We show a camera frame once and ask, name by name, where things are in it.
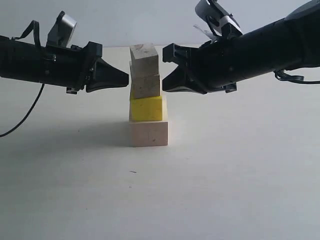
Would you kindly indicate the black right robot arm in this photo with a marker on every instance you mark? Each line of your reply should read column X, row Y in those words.
column 287, row 44

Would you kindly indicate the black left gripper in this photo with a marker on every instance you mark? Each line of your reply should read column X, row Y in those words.
column 71, row 68

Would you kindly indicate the small white wooden cube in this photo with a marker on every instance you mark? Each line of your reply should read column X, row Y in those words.
column 144, row 60

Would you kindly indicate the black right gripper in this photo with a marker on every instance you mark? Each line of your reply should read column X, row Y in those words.
column 209, row 68

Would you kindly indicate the medium wooden cube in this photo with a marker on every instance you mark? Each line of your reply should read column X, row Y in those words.
column 144, row 87

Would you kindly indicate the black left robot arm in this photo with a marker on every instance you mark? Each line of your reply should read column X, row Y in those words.
column 23, row 58

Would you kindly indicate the large wooden cube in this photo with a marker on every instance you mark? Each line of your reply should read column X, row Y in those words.
column 150, row 133

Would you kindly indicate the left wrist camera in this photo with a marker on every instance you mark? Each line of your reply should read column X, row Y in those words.
column 62, row 30

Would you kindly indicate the yellow cube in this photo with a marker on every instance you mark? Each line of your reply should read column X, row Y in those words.
column 147, row 109

